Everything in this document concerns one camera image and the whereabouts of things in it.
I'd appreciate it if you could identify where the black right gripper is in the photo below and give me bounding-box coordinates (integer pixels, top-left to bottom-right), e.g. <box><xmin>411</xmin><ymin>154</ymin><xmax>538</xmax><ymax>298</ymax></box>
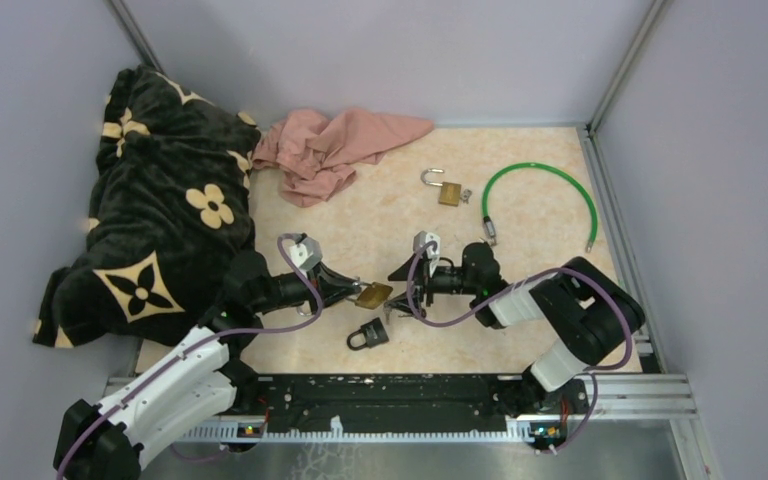
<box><xmin>384</xmin><ymin>252</ymin><xmax>479</xmax><ymax>316</ymax></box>

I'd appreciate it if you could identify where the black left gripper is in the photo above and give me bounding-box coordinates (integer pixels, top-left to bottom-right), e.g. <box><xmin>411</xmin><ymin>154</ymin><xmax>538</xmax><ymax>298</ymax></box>
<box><xmin>251</xmin><ymin>259</ymin><xmax>361</xmax><ymax>316</ymax></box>

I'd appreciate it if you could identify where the large brass padlock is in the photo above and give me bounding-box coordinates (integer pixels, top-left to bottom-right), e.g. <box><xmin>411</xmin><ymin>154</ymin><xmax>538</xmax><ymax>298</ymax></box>
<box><xmin>349</xmin><ymin>282</ymin><xmax>393</xmax><ymax>310</ymax></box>

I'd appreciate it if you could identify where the black padlock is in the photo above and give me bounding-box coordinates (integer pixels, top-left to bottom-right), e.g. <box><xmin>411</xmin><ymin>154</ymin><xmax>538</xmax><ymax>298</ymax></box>
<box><xmin>346</xmin><ymin>317</ymin><xmax>390</xmax><ymax>351</ymax></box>

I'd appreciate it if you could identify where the long-shackle brass padlock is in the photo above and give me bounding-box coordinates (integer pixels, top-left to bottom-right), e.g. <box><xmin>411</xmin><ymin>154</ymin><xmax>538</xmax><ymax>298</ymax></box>
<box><xmin>296</xmin><ymin>303</ymin><xmax>322</xmax><ymax>317</ymax></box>

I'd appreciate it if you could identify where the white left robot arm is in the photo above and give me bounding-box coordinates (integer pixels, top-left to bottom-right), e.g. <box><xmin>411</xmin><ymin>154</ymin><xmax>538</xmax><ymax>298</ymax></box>
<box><xmin>53</xmin><ymin>245</ymin><xmax>366</xmax><ymax>479</ymax></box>

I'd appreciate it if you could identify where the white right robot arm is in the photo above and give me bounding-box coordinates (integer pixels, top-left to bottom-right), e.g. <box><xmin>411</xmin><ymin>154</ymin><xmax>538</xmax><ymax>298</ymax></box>
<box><xmin>385</xmin><ymin>240</ymin><xmax>646</xmax><ymax>412</ymax></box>

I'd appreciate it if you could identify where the small brass padlock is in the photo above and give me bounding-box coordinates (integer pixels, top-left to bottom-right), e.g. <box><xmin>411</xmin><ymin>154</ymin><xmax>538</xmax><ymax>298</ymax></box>
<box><xmin>420</xmin><ymin>168</ymin><xmax>462</xmax><ymax>207</ymax></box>

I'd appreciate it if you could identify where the pink crumpled cloth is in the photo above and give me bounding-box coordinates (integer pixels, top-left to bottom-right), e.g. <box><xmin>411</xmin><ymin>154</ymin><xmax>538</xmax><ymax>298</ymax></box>
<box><xmin>252</xmin><ymin>108</ymin><xmax>435</xmax><ymax>208</ymax></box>

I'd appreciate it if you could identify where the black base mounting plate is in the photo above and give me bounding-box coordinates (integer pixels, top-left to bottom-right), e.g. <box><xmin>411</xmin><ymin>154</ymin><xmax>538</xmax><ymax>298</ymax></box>
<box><xmin>229</xmin><ymin>374</ymin><xmax>591</xmax><ymax>449</ymax></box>

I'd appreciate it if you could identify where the black floral plush blanket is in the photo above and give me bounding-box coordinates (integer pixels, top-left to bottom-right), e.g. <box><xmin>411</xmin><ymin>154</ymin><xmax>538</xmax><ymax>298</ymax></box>
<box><xmin>32</xmin><ymin>66</ymin><xmax>261</xmax><ymax>348</ymax></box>

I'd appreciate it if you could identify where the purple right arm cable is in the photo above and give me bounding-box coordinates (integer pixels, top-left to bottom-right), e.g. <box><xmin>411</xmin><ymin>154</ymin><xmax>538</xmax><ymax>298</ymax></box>
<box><xmin>405</xmin><ymin>239</ymin><xmax>636</xmax><ymax>455</ymax></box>

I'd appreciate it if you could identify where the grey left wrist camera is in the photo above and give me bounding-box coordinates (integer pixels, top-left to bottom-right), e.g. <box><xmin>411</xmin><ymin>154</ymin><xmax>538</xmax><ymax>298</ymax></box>
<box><xmin>288</xmin><ymin>234</ymin><xmax>323</xmax><ymax>272</ymax></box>

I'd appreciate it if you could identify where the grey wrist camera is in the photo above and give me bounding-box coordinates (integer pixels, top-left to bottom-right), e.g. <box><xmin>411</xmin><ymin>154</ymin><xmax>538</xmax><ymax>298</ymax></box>
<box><xmin>288</xmin><ymin>234</ymin><xmax>323</xmax><ymax>272</ymax></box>
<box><xmin>413</xmin><ymin>230</ymin><xmax>441</xmax><ymax>261</ymax></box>

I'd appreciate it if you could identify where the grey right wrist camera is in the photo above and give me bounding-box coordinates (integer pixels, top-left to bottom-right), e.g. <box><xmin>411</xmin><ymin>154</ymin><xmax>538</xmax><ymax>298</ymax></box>
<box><xmin>413</xmin><ymin>230</ymin><xmax>441</xmax><ymax>261</ymax></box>

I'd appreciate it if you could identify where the green cable lock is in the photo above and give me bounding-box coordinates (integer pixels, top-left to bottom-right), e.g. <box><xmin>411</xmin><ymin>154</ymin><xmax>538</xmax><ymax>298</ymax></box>
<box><xmin>481</xmin><ymin>162</ymin><xmax>599</xmax><ymax>253</ymax></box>

